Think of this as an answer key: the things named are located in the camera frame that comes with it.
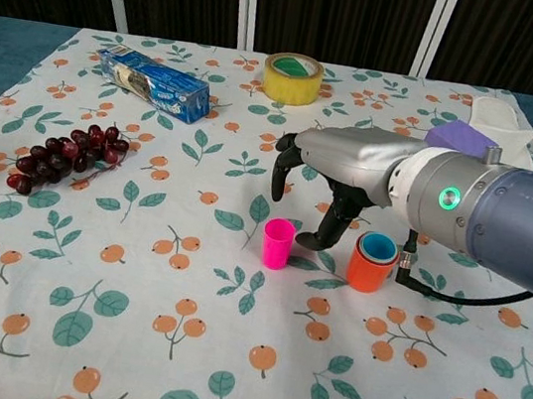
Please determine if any blue toothpaste box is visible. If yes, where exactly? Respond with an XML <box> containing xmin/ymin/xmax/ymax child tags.
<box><xmin>86</xmin><ymin>39</ymin><xmax>218</xmax><ymax>128</ymax></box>

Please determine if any dark red grape bunch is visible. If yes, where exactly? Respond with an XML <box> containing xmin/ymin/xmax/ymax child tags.
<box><xmin>4</xmin><ymin>109</ymin><xmax>134</xmax><ymax>210</ymax></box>

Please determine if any purple foam cube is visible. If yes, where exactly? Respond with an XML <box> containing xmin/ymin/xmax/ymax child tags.
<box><xmin>423</xmin><ymin>114</ymin><xmax>502</xmax><ymax>160</ymax></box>

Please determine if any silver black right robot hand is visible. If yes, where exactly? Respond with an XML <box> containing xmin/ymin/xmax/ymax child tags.
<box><xmin>261</xmin><ymin>114</ymin><xmax>431</xmax><ymax>265</ymax></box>

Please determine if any white slipper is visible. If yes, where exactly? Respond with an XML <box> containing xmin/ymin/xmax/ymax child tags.
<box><xmin>462</xmin><ymin>94</ymin><xmax>533</xmax><ymax>173</ymax></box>

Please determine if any light blue plastic cup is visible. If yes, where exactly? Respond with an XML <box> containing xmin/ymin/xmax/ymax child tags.
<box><xmin>356</xmin><ymin>229</ymin><xmax>400</xmax><ymax>266</ymax></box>

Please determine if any pink plastic cup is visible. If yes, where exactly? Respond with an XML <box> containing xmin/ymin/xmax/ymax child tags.
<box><xmin>257</xmin><ymin>215</ymin><xmax>299</xmax><ymax>273</ymax></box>

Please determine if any orange plastic cup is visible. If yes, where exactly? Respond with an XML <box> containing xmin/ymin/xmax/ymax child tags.
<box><xmin>343</xmin><ymin>231</ymin><xmax>402</xmax><ymax>297</ymax></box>

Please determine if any yellow packing tape roll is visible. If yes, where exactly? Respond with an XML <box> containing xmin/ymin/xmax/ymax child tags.
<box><xmin>258</xmin><ymin>49</ymin><xmax>327</xmax><ymax>110</ymax></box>

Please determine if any black cable with connector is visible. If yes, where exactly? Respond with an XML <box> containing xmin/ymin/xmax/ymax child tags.
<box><xmin>392</xmin><ymin>227</ymin><xmax>533</xmax><ymax>315</ymax></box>

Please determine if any white double frame post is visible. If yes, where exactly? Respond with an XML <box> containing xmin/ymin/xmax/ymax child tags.
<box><xmin>226</xmin><ymin>0</ymin><xmax>263</xmax><ymax>53</ymax></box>

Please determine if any floral print tablecloth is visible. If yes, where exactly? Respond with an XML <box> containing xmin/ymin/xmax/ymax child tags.
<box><xmin>0</xmin><ymin>12</ymin><xmax>533</xmax><ymax>399</ymax></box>

